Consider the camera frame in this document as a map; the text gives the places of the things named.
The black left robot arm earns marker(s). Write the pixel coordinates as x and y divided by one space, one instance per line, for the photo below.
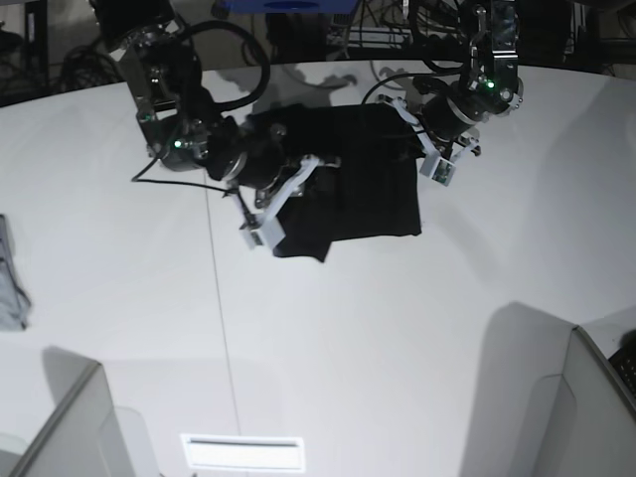
476 43

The blue box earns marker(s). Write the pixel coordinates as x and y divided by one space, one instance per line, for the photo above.
291 6

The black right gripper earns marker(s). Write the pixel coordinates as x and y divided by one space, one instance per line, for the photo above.
254 155

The black keyboard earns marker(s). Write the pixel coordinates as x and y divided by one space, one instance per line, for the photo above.
623 362

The white power strip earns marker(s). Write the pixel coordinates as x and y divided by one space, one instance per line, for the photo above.
380 38

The black T-shirt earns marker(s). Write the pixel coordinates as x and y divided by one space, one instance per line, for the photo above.
373 192

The white right partition panel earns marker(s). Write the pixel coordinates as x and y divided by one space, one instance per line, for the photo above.
591 429

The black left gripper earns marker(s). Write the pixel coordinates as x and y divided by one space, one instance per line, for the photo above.
447 110

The white left partition panel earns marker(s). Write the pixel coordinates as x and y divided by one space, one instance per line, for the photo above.
82 437

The white partition panel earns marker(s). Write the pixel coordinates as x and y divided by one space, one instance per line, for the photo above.
82 437
591 429

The grey folded cloth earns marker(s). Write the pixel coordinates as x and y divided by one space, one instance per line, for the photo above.
15 304

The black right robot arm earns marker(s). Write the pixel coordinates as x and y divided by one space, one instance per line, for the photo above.
184 127

